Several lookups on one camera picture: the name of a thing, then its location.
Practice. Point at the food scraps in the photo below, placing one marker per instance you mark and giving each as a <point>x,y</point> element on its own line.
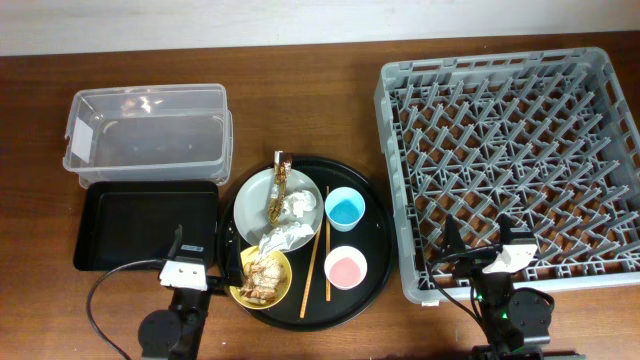
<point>263,276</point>

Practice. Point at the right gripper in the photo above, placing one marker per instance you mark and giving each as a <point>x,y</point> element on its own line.
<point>473,261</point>

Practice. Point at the grey plate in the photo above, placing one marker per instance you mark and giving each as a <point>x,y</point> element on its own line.
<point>250,206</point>

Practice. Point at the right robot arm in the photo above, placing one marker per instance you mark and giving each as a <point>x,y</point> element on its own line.
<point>515,321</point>

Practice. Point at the black rectangular tray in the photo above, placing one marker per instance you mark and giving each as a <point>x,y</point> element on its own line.
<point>124,222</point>

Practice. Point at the white tissue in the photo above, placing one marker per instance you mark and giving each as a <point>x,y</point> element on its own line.
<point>298,203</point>

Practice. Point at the grey dishwasher rack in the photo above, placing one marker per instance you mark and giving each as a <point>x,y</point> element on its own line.
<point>545,137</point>

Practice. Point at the round black tray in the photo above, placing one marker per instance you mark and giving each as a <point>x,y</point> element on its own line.
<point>374,236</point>

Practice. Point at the yellow bowl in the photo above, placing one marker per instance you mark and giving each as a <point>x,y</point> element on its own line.
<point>249,254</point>

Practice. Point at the blue cup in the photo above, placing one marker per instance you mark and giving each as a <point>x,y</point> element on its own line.
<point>345,207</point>

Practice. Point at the clear plastic bin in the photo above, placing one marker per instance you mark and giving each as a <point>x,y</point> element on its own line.
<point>150,133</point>

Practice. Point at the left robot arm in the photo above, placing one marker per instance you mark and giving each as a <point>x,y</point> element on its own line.
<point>176,332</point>

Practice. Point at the wooden chopstick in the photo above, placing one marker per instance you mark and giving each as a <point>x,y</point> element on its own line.
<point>327,248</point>
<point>309,277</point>

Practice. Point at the white napkin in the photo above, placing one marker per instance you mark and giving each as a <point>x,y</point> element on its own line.
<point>284,238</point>

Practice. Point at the pink cup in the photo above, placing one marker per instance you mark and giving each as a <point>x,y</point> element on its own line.
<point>345,267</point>

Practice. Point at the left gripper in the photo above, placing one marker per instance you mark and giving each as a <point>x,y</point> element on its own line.
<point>234,272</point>

